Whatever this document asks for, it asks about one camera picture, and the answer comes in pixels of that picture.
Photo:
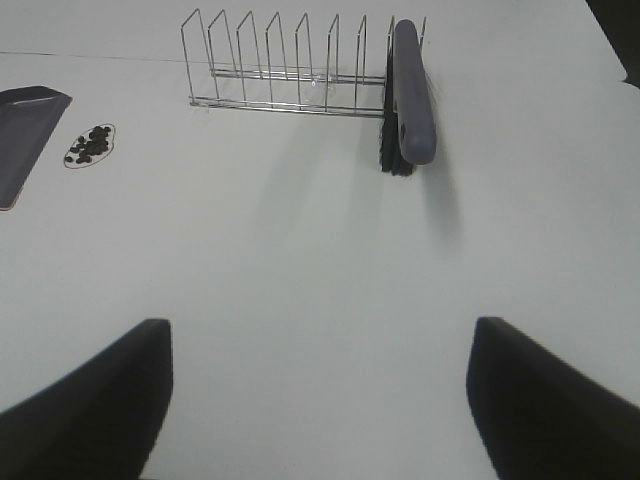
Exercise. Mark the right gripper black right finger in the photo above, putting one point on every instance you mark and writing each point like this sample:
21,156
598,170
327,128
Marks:
540,418

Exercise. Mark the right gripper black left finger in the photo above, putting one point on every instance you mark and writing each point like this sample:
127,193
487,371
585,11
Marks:
102,420

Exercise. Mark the pile of coffee beans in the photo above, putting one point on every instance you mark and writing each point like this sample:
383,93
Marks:
90,147

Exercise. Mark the grey hand brush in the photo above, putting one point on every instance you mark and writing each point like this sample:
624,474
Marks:
408,135

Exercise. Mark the grey dustpan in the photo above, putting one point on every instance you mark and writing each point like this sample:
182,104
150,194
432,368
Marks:
29,116

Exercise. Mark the metal wire rack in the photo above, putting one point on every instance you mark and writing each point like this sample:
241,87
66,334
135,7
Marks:
286,65

